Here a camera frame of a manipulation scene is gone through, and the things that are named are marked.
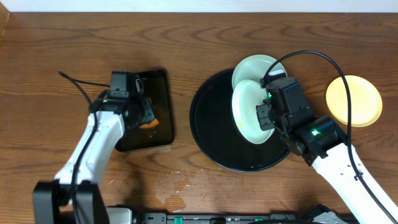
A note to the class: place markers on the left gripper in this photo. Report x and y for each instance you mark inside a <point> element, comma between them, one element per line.
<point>148,111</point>

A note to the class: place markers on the black round tray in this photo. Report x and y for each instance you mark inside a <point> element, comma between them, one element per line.
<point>215,132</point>

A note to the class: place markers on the orange green scrub sponge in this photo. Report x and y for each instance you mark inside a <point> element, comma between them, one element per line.
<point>150,124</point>

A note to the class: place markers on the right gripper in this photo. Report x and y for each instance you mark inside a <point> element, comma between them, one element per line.
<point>263,112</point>

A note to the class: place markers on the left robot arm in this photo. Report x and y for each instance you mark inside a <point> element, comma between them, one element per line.
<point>74,194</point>

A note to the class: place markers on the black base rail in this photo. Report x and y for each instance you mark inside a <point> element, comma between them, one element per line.
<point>162,218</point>

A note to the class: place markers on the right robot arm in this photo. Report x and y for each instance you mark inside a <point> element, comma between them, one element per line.
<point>325,147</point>

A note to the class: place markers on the black rectangular tray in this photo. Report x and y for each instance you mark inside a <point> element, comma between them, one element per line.
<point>156,88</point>

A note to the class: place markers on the yellow plate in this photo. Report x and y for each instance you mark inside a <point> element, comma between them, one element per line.
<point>366,102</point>

